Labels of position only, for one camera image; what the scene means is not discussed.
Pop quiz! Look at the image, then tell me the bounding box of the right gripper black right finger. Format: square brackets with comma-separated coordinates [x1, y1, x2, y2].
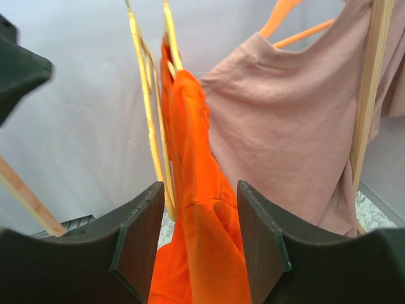
[237, 181, 404, 303]

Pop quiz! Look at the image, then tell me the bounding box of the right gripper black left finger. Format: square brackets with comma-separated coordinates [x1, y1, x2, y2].
[1, 182, 165, 303]

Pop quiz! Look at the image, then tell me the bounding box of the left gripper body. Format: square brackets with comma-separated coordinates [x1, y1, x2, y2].
[1, 16, 53, 124]

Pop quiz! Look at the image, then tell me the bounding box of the orange t-shirt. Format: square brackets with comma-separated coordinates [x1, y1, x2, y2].
[147, 34, 252, 304]

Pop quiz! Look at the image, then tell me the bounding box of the yellow plastic hanger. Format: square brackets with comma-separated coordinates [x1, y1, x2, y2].
[160, 1, 185, 221]

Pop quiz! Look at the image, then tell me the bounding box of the yellow hanger under pink garment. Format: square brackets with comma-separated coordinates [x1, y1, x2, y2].
[125, 0, 165, 182]

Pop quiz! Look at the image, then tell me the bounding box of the orange hanger in pink garment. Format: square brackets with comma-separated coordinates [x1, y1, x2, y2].
[258, 1, 337, 48]

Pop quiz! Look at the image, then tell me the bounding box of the dusty pink hanging garment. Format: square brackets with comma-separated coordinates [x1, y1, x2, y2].
[199, 0, 405, 238]

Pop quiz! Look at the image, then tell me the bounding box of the wooden side clothes rack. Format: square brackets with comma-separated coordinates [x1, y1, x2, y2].
[1, 1, 395, 236]

